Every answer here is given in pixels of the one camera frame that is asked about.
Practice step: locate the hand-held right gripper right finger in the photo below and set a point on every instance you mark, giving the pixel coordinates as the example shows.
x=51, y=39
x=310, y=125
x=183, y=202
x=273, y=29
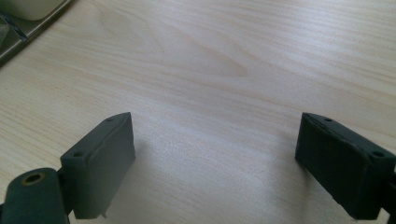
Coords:
x=339, y=165

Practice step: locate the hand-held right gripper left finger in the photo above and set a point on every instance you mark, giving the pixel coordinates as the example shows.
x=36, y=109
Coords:
x=99, y=161

